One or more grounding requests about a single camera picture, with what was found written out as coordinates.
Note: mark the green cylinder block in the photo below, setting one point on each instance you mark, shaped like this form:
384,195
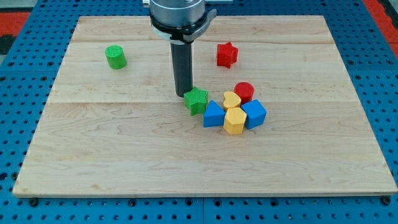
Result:
115,57

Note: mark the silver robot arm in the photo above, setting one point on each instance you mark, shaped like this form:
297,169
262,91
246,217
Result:
181,21

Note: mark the green star block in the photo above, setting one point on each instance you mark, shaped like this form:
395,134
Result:
196,101

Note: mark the red star block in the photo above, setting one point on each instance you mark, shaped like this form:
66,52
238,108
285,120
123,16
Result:
227,54

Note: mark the blue triangle block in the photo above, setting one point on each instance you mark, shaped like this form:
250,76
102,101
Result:
214,115

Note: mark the yellow heart block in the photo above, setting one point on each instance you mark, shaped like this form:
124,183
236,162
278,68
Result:
231,100

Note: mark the yellow hexagon block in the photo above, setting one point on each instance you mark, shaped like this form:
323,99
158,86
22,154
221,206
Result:
234,121

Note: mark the red cylinder block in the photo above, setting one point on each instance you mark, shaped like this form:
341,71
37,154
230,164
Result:
245,91

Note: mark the blue cube block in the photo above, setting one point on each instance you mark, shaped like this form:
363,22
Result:
256,113

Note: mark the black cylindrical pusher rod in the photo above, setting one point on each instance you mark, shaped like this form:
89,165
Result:
182,68

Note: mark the wooden board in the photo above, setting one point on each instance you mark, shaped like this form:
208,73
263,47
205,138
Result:
126,134

